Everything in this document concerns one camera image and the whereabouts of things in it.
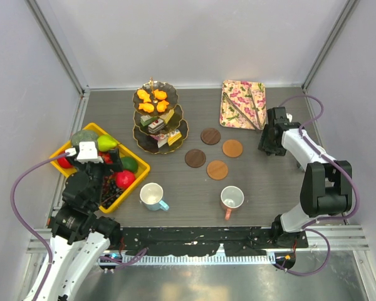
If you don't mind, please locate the light wooden coaster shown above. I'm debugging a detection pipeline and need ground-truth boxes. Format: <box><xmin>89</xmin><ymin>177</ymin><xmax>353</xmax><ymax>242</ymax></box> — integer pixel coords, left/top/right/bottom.
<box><xmin>222</xmin><ymin>139</ymin><xmax>243</xmax><ymax>158</ymax></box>

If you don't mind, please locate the light blue mug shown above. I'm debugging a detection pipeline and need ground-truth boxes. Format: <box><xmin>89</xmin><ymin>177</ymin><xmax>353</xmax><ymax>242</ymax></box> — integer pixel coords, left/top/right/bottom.
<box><xmin>140</xmin><ymin>182</ymin><xmax>169</xmax><ymax>211</ymax></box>

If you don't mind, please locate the floral rectangular tray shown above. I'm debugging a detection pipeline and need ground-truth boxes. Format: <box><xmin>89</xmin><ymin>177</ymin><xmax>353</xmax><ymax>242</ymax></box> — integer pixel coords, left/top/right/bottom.
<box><xmin>219</xmin><ymin>80</ymin><xmax>266</xmax><ymax>132</ymax></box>

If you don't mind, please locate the medium brown wooden coaster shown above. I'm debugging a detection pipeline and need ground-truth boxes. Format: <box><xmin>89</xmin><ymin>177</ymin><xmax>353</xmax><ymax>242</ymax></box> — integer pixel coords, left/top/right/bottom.
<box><xmin>206</xmin><ymin>160</ymin><xmax>229</xmax><ymax>181</ymax></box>

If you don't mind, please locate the chocolate cherry cake slice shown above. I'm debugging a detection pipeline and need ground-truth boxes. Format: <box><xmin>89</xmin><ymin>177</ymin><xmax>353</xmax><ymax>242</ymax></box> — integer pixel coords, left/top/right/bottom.
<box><xmin>147</xmin><ymin>119</ymin><xmax>165</xmax><ymax>134</ymax></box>

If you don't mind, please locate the round wooden coaster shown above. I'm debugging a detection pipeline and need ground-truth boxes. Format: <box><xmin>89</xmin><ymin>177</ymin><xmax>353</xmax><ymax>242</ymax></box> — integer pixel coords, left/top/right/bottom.
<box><xmin>201</xmin><ymin>128</ymin><xmax>221</xmax><ymax>145</ymax></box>

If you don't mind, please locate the orange fish pastry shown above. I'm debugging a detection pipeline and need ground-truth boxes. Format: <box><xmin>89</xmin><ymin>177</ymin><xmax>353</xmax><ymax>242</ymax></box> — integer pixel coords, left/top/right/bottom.
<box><xmin>156</xmin><ymin>100</ymin><xmax>169</xmax><ymax>113</ymax></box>
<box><xmin>137</xmin><ymin>89</ymin><xmax>151</xmax><ymax>103</ymax></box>
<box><xmin>154</xmin><ymin>89</ymin><xmax>167</xmax><ymax>101</ymax></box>
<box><xmin>138</xmin><ymin>102</ymin><xmax>155</xmax><ymax>113</ymax></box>

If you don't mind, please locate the pink mug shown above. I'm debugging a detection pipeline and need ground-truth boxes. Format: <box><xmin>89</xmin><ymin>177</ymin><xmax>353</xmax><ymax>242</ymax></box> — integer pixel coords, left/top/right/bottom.
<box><xmin>220</xmin><ymin>186</ymin><xmax>244</xmax><ymax>221</ymax></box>

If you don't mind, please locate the yellow triangle cake slice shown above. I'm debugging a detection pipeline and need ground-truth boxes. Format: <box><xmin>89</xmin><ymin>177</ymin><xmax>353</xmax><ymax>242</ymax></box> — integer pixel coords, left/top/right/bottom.
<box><xmin>167</xmin><ymin>129</ymin><xmax>182</xmax><ymax>146</ymax></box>

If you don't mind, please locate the cream cake slice with kiwi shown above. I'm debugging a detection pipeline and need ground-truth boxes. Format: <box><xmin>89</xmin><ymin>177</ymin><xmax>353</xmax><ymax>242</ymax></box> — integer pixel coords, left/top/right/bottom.
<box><xmin>160</xmin><ymin>109</ymin><xmax>174</xmax><ymax>124</ymax></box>

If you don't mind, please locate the dark wooden coaster top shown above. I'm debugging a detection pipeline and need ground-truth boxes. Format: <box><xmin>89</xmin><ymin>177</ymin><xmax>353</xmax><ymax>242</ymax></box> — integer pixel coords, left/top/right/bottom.
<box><xmin>184</xmin><ymin>149</ymin><xmax>206</xmax><ymax>168</ymax></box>

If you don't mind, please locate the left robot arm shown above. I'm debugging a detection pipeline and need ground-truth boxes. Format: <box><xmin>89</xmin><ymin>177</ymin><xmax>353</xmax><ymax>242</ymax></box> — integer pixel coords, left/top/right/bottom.
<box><xmin>25</xmin><ymin>145</ymin><xmax>123</xmax><ymax>300</ymax></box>

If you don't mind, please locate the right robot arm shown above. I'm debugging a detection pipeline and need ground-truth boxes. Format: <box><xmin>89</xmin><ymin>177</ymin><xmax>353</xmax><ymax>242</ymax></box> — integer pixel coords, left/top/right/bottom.
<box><xmin>258</xmin><ymin>107</ymin><xmax>353</xmax><ymax>247</ymax></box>

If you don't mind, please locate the red lychee strawberry bunch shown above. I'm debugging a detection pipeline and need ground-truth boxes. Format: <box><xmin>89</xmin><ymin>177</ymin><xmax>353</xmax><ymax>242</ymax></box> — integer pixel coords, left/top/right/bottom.
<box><xmin>99</xmin><ymin>152</ymin><xmax>113</xmax><ymax>164</ymax></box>

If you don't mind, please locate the green lime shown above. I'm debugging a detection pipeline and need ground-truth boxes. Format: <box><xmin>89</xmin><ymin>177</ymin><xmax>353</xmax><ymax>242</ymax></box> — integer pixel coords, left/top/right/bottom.
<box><xmin>120</xmin><ymin>156</ymin><xmax>138</xmax><ymax>173</ymax></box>

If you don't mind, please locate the red pomegranate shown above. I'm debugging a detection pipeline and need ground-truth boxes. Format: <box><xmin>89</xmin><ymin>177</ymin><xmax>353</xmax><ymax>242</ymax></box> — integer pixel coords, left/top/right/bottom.
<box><xmin>115</xmin><ymin>170</ymin><xmax>135</xmax><ymax>190</ymax></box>

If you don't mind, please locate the purple grape bunch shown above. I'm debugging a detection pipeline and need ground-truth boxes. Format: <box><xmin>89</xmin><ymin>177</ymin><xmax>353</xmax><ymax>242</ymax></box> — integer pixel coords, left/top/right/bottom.
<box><xmin>102</xmin><ymin>176</ymin><xmax>112</xmax><ymax>199</ymax></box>

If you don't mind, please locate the green yellow pear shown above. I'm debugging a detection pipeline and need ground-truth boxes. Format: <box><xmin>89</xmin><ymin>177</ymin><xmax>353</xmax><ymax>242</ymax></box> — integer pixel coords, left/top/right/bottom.
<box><xmin>97</xmin><ymin>134</ymin><xmax>118</xmax><ymax>152</ymax></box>

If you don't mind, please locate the dark blue grape bunch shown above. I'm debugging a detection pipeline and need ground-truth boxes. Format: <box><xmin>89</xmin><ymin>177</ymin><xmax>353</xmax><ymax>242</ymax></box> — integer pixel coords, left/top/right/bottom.
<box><xmin>100</xmin><ymin>179</ymin><xmax>123</xmax><ymax>208</ymax></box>

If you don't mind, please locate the yellow plastic fruit tray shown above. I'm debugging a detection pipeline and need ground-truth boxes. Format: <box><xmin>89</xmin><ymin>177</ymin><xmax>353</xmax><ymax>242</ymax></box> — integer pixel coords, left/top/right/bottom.
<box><xmin>49</xmin><ymin>122</ymin><xmax>150</xmax><ymax>214</ymax></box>

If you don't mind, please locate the green netted melon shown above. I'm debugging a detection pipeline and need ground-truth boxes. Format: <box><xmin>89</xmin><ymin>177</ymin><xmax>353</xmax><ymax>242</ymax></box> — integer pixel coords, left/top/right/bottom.
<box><xmin>70</xmin><ymin>130</ymin><xmax>99</xmax><ymax>147</ymax></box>

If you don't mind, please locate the red apple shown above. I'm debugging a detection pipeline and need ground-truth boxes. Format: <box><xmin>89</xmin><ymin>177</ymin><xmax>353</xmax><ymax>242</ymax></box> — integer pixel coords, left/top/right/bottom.
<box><xmin>57</xmin><ymin>157</ymin><xmax>73</xmax><ymax>169</ymax></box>

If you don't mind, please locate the green matcha cake slice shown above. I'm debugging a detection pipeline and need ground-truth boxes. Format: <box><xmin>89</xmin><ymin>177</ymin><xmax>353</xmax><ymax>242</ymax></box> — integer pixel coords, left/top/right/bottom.
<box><xmin>140</xmin><ymin>115</ymin><xmax>155</xmax><ymax>127</ymax></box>

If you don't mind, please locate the three-tier black gold stand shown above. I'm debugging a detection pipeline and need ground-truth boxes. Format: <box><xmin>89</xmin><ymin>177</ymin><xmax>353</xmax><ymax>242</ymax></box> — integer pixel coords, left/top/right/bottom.
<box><xmin>132</xmin><ymin>78</ymin><xmax>189</xmax><ymax>154</ymax></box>

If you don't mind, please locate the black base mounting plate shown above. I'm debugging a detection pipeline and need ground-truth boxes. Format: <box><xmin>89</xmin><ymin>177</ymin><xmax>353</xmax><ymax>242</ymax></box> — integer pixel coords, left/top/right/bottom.
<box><xmin>120</xmin><ymin>226</ymin><xmax>308</xmax><ymax>257</ymax></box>

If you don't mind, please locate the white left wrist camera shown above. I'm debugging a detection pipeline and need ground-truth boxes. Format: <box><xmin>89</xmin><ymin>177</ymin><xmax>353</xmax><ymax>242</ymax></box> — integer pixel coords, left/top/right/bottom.
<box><xmin>65</xmin><ymin>141</ymin><xmax>104</xmax><ymax>164</ymax></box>

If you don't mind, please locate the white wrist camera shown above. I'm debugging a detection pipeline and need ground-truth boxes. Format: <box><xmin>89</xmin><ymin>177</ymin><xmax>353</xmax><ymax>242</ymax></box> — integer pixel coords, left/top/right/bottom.
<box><xmin>65</xmin><ymin>141</ymin><xmax>104</xmax><ymax>164</ymax></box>
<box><xmin>286</xmin><ymin>113</ymin><xmax>293</xmax><ymax>122</ymax></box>

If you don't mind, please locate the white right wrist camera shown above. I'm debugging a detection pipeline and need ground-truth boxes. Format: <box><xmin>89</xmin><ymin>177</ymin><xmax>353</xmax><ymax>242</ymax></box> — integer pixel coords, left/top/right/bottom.
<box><xmin>286</xmin><ymin>113</ymin><xmax>293</xmax><ymax>122</ymax></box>

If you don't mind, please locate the white slotted cable duct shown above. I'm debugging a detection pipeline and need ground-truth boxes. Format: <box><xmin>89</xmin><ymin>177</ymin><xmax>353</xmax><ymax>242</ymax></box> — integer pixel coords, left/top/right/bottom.
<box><xmin>135</xmin><ymin>252</ymin><xmax>275</xmax><ymax>266</ymax></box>

